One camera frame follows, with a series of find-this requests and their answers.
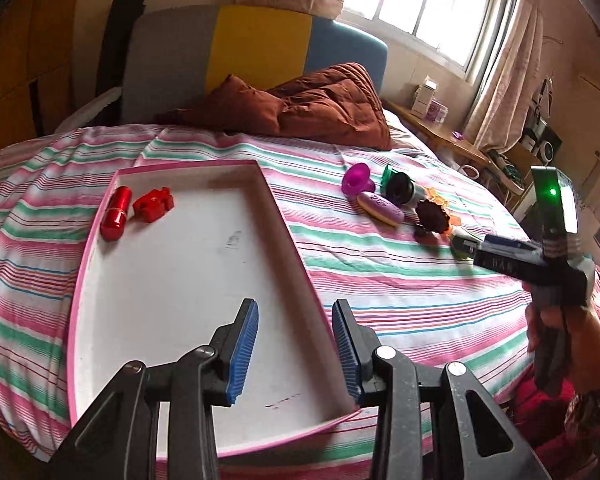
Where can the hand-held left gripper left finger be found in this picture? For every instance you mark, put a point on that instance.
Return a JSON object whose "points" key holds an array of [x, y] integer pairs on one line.
{"points": [[245, 355]]}

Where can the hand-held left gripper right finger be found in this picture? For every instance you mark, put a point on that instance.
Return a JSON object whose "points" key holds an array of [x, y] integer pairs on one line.
{"points": [[344, 355]]}

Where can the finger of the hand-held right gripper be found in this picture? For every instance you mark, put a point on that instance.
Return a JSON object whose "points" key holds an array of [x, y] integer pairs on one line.
{"points": [[505, 246]]}

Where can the white green plastic piece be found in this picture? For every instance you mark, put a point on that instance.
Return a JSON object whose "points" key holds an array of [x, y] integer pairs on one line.
{"points": [[461, 240]]}

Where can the orange plastic shell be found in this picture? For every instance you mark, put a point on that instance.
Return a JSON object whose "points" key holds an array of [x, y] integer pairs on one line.
{"points": [[437, 195]]}

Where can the pink-rimmed white box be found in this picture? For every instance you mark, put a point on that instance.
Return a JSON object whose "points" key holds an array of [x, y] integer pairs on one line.
{"points": [[190, 270]]}

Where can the person's right hand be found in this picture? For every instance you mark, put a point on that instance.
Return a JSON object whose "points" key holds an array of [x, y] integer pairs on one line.
{"points": [[590, 345]]}

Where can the orange comb-shaped piece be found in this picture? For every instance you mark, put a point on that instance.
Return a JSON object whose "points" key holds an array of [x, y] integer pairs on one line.
{"points": [[454, 224]]}

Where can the brown flower-shaped piece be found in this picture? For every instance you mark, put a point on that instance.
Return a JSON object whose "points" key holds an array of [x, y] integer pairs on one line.
{"points": [[432, 216]]}

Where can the striped bedsheet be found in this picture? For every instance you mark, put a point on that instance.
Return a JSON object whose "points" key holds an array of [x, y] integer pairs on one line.
{"points": [[380, 285]]}

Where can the small brown plastic piece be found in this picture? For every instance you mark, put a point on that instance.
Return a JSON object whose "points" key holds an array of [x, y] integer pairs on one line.
{"points": [[424, 234]]}

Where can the black stereo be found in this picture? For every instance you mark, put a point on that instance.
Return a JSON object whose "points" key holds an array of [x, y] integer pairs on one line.
{"points": [[545, 142]]}

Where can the small purple item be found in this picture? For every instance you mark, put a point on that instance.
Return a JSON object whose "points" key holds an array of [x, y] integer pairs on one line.
{"points": [[458, 135]]}

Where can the wooden desk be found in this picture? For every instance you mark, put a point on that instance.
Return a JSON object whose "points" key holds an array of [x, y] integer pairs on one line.
{"points": [[445, 137]]}

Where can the pink oval plastic piece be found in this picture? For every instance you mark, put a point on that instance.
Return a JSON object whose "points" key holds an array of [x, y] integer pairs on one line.
{"points": [[380, 208]]}

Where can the person's red floral clothing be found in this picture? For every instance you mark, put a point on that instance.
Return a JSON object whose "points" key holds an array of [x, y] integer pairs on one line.
{"points": [[535, 415]]}

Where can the pale pillow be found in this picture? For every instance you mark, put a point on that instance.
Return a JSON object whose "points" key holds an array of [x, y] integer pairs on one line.
{"points": [[405, 135]]}

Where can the purple box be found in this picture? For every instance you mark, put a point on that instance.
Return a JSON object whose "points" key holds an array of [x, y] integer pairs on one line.
{"points": [[437, 110]]}

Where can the purple plastic funnel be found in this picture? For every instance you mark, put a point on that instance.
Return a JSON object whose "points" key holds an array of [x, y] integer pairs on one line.
{"points": [[356, 179]]}

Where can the white carton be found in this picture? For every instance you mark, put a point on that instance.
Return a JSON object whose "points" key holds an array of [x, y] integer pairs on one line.
{"points": [[422, 97]]}

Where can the long beige curtain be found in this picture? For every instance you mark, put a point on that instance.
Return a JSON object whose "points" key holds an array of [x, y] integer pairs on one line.
{"points": [[510, 75]]}

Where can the red puzzle-shaped piece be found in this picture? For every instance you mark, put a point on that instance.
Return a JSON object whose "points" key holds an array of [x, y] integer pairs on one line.
{"points": [[152, 205]]}

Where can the red metal cylinder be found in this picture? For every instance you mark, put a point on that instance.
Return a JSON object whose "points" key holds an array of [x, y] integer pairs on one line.
{"points": [[115, 215]]}

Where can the brown quilt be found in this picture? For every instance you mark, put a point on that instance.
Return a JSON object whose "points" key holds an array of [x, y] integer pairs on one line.
{"points": [[320, 105]]}

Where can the window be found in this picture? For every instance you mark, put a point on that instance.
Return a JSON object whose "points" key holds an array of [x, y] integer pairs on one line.
{"points": [[420, 0]]}

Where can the white cloth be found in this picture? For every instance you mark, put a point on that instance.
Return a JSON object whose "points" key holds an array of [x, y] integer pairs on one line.
{"points": [[95, 107]]}

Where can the grey yellow blue headboard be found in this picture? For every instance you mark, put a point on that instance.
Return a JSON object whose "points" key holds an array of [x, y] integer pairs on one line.
{"points": [[260, 45]]}

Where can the black cloth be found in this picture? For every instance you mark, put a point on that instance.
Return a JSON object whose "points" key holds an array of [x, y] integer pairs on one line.
{"points": [[120, 45]]}

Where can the wooden wardrobe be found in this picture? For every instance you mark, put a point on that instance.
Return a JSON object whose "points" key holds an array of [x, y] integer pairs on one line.
{"points": [[20, 60]]}

